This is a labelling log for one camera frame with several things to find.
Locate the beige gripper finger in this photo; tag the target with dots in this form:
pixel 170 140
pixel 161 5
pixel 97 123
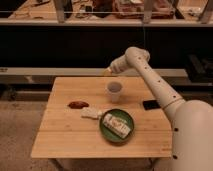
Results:
pixel 107 72

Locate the white ceramic cup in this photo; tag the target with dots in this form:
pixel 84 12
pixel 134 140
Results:
pixel 114 90

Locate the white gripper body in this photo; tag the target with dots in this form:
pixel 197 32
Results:
pixel 119 65

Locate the dark case at right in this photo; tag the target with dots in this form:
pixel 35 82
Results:
pixel 199 69

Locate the black smartphone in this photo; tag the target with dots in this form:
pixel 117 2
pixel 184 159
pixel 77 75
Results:
pixel 150 105

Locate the red pepper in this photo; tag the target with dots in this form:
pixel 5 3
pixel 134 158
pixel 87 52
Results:
pixel 78 104

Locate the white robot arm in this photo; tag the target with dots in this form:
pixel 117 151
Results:
pixel 191 121

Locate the green plate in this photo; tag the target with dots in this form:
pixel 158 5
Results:
pixel 111 136

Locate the wooden table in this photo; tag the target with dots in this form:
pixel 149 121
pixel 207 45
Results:
pixel 64 134

